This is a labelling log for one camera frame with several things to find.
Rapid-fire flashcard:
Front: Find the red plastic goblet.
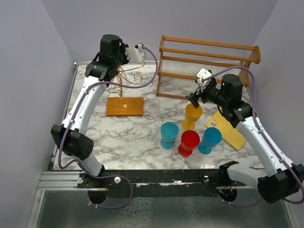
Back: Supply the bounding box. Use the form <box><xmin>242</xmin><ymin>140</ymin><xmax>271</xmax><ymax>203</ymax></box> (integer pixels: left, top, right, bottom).
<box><xmin>178</xmin><ymin>130</ymin><xmax>200</xmax><ymax>157</ymax></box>

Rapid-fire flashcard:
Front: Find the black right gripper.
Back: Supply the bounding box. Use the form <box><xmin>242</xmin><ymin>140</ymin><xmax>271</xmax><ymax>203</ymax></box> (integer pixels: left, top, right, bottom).
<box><xmin>186</xmin><ymin>79</ymin><xmax>228</xmax><ymax>108</ymax></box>

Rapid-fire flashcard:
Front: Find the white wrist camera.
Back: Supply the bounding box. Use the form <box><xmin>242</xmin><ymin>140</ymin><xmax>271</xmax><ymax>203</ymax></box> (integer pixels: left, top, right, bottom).
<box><xmin>195</xmin><ymin>68</ymin><xmax>212</xmax><ymax>88</ymax></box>
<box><xmin>125</xmin><ymin>43</ymin><xmax>146</xmax><ymax>63</ymax></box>

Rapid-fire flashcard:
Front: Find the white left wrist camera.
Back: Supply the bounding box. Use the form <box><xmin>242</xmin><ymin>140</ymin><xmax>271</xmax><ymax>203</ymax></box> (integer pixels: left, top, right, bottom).
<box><xmin>125</xmin><ymin>43</ymin><xmax>146</xmax><ymax>63</ymax></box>

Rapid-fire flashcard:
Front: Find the wooden shelf rack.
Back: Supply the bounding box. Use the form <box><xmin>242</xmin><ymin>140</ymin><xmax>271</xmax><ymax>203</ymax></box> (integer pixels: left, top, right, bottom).
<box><xmin>156</xmin><ymin>35</ymin><xmax>261</xmax><ymax>99</ymax></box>

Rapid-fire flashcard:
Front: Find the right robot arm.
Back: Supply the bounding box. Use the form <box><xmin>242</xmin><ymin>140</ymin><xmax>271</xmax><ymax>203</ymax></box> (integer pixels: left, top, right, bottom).
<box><xmin>186</xmin><ymin>69</ymin><xmax>304</xmax><ymax>203</ymax></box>

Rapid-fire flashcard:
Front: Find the black mounting rail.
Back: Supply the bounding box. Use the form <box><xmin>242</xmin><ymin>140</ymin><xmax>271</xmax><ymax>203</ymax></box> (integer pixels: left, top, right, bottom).
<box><xmin>77</xmin><ymin>169</ymin><xmax>247</xmax><ymax>198</ymax></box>

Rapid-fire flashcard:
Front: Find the clear ribbed wine glass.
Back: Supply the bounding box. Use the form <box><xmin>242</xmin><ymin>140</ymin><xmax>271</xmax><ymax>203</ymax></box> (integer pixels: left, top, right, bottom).
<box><xmin>149</xmin><ymin>98</ymin><xmax>161</xmax><ymax>122</ymax></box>

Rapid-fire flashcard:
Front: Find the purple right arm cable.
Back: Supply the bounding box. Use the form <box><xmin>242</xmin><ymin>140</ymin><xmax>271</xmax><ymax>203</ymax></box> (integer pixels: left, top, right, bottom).
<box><xmin>201</xmin><ymin>66</ymin><xmax>304</xmax><ymax>208</ymax></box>

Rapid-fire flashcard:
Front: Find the yellow plastic goblet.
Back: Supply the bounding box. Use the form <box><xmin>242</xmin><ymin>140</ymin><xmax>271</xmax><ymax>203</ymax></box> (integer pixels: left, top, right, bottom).
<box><xmin>182</xmin><ymin>104</ymin><xmax>203</xmax><ymax>131</ymax></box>

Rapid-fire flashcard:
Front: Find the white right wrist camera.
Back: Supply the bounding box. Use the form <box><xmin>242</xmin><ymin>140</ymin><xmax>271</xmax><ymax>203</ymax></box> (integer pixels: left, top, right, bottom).
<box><xmin>195</xmin><ymin>68</ymin><xmax>212</xmax><ymax>88</ymax></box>

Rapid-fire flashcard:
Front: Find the wooden base of glass rack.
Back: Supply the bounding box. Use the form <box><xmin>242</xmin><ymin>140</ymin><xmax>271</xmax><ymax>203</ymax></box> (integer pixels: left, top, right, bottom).
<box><xmin>106</xmin><ymin>97</ymin><xmax>144</xmax><ymax>116</ymax></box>

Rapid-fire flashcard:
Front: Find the left blue plastic goblet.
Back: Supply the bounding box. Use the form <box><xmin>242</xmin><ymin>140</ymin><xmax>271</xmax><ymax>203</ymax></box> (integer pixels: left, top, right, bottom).
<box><xmin>160</xmin><ymin>122</ymin><xmax>179</xmax><ymax>150</ymax></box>

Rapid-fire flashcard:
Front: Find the gold wire glass rack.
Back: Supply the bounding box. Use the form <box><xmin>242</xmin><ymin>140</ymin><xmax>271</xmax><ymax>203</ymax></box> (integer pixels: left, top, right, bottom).
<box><xmin>107</xmin><ymin>60</ymin><xmax>145</xmax><ymax>99</ymax></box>

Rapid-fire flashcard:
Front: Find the blue plastic goblet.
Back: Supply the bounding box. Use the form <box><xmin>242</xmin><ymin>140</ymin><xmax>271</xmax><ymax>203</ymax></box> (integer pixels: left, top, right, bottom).
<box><xmin>160</xmin><ymin>122</ymin><xmax>179</xmax><ymax>150</ymax></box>
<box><xmin>198</xmin><ymin>127</ymin><xmax>222</xmax><ymax>155</ymax></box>

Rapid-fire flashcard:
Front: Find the yellow book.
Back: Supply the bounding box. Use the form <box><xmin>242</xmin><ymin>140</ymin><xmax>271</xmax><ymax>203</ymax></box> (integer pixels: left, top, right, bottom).
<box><xmin>205</xmin><ymin>111</ymin><xmax>246</xmax><ymax>150</ymax></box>

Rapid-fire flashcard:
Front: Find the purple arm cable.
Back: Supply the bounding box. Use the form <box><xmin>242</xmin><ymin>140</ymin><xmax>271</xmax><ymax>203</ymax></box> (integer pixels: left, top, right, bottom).
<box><xmin>201</xmin><ymin>66</ymin><xmax>304</xmax><ymax>208</ymax></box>
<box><xmin>57</xmin><ymin>45</ymin><xmax>159</xmax><ymax>209</ymax></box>

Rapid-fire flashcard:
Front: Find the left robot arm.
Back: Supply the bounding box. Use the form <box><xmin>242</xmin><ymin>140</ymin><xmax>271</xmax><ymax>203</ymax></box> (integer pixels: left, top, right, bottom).
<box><xmin>51</xmin><ymin>34</ymin><xmax>128</xmax><ymax>188</ymax></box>

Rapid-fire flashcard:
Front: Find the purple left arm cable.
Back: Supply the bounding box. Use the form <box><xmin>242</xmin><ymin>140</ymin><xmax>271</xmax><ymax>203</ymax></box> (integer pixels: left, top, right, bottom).
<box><xmin>57</xmin><ymin>45</ymin><xmax>159</xmax><ymax>209</ymax></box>

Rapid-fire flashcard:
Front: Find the right blue plastic goblet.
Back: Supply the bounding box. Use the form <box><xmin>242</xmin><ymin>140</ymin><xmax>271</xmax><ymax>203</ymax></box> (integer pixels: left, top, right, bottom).
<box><xmin>198</xmin><ymin>127</ymin><xmax>222</xmax><ymax>155</ymax></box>

